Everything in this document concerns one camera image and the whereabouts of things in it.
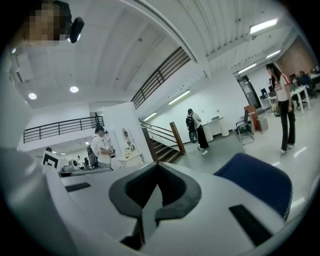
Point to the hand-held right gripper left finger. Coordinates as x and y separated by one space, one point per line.
95 205

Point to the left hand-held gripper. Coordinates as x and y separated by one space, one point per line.
50 161

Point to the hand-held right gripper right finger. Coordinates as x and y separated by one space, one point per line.
212 200

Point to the black mezzanine railing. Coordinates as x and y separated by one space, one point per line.
62 128

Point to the blue fabric chair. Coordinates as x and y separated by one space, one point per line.
257 175

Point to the round ceiling lamp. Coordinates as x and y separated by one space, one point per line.
32 96
74 89

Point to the white counter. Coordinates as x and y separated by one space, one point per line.
216 127

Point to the black stair handrail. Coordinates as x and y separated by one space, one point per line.
160 132

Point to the reddish brown cabinet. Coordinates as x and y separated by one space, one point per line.
251 117

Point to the ceiling tube light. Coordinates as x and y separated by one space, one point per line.
150 116
263 25
179 97

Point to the white office desk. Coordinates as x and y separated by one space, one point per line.
297 96

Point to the black slatted railing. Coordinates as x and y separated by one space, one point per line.
162 75

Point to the person's head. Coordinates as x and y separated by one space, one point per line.
45 22

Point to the brown wooden stair post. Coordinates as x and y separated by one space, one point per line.
178 137

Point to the black metal frame chair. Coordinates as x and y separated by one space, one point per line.
245 127

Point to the black head-worn camera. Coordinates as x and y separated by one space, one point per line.
76 28

